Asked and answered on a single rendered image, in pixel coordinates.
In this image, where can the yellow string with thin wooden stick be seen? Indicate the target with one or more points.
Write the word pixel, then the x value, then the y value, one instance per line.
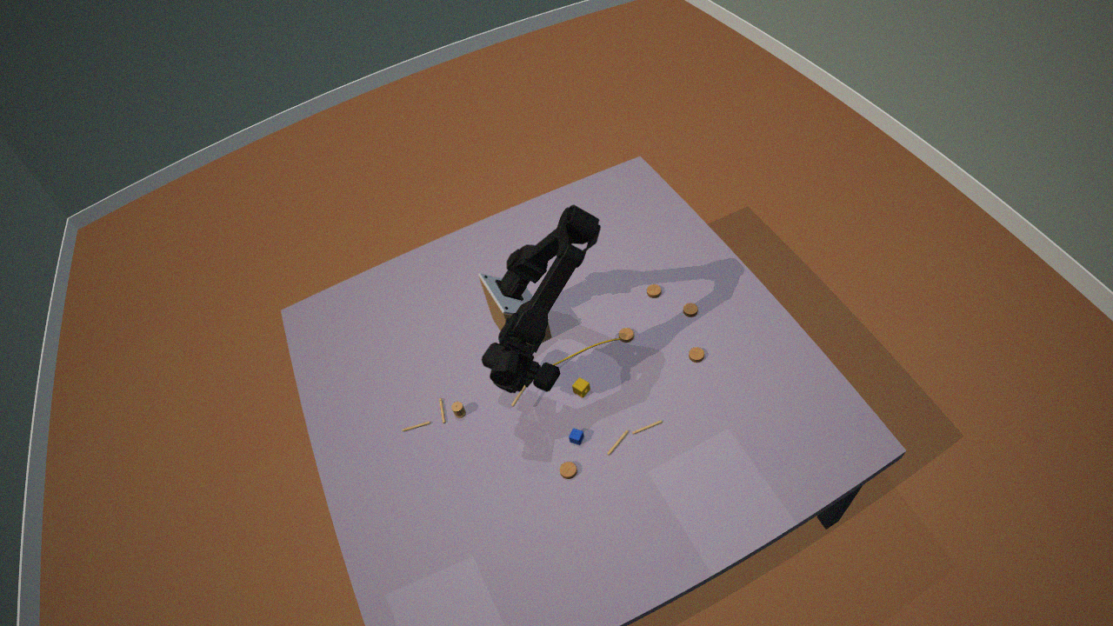
pixel 520 392

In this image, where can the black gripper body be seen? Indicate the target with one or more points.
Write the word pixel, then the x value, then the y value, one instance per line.
pixel 544 378

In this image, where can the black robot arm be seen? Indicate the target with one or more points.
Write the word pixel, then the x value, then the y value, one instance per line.
pixel 529 263

